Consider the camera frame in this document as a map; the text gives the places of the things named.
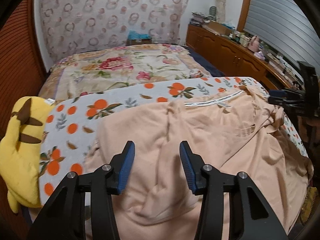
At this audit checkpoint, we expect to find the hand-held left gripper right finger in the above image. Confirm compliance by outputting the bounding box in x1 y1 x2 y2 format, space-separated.
179 141 289 240

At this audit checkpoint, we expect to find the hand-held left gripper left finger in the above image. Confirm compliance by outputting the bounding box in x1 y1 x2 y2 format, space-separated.
26 141 136 240

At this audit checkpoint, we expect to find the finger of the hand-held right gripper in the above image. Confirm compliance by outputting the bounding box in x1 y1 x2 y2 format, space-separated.
269 89 304 106

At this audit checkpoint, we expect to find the peach printed T-shirt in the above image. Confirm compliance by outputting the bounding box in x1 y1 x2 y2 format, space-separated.
84 89 314 233

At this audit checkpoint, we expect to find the stack of folded clothes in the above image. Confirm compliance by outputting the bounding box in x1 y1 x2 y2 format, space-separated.
191 11 215 27

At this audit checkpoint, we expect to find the row of small bottles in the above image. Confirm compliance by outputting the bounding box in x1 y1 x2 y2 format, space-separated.
229 31 250 47

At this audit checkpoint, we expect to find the orange fruit print blanket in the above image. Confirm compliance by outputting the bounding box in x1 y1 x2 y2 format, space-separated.
37 76 310 240

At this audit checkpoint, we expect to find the wooden cabinet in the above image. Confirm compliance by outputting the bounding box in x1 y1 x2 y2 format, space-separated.
186 24 303 93

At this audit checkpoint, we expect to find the grey window blind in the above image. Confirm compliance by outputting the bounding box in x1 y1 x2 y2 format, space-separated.
244 0 320 70

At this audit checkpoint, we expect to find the dark blue bed sheet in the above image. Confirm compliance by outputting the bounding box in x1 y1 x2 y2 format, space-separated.
186 45 225 78

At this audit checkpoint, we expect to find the cardboard box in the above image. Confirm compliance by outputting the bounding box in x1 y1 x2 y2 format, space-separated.
207 21 233 35

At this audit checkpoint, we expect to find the floral blanket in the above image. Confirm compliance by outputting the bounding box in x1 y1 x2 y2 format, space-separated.
37 44 213 103

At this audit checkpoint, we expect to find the yellow plush toy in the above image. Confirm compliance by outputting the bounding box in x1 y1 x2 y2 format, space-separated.
0 96 57 214

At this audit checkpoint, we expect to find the cream lace curtain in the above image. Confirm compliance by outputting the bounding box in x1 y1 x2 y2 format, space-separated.
215 0 230 22

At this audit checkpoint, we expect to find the small brown box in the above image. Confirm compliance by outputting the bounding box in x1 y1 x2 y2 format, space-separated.
127 39 152 46

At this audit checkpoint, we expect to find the teal cloth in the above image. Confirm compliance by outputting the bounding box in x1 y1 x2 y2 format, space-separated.
127 30 152 40

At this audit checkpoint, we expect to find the wooden slatted wardrobe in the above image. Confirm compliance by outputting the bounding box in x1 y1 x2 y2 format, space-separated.
0 0 47 140

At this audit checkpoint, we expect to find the ring patterned curtain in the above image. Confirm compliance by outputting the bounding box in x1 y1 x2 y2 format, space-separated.
34 0 192 64

